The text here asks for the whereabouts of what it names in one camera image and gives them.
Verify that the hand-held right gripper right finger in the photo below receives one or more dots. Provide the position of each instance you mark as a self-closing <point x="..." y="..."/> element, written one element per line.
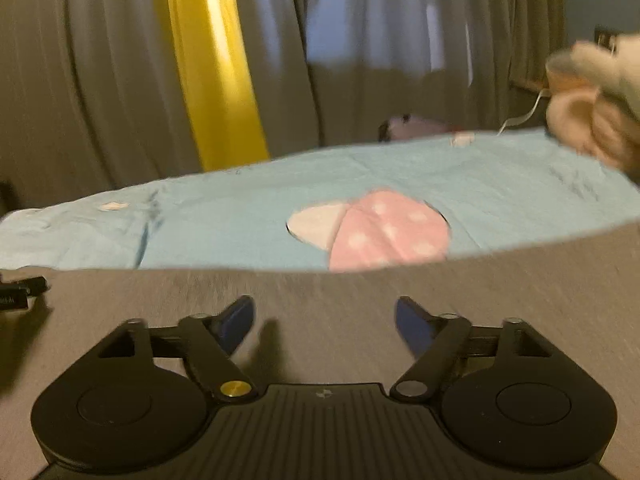
<point x="411" y="326"/>

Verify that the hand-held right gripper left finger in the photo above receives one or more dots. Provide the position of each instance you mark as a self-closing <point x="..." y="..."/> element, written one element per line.
<point x="238" y="321"/>

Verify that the grey pants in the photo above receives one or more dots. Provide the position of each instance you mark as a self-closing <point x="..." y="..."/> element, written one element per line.
<point x="325" y="305"/>

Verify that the blue mushroom print bed sheet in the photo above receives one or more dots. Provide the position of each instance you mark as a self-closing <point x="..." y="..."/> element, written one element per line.
<point x="220" y="210"/>

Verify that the purple bag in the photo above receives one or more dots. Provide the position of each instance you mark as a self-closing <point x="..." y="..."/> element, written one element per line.
<point x="407" y="129"/>

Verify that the grey curtain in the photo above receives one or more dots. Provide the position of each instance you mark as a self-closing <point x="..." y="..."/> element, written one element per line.
<point x="380" y="25"/>
<point x="100" y="70"/>

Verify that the yellow curtain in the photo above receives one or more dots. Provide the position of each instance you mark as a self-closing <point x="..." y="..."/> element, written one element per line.
<point x="220" y="75"/>

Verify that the pink plush pillow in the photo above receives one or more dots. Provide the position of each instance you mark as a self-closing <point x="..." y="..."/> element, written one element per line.
<point x="575" y="115"/>

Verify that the dark wall socket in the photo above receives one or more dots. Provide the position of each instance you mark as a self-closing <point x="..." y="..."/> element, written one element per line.
<point x="603" y="37"/>

